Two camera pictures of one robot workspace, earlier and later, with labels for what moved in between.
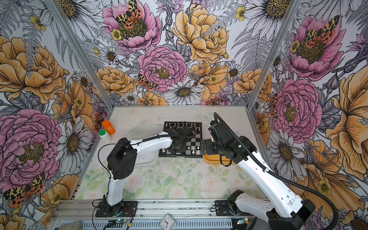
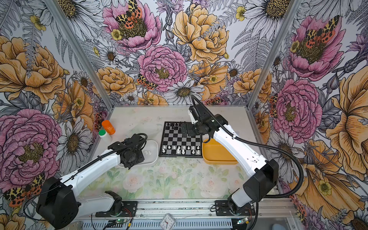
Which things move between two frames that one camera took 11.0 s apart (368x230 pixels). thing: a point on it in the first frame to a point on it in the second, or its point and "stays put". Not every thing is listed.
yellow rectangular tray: x=215 y=159 stays put
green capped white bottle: x=105 y=136 stays put
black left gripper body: x=180 y=148 to x=136 y=157
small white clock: x=167 y=222 stays put
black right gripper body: x=212 y=147 to x=192 y=129
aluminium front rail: x=148 y=209 stays put
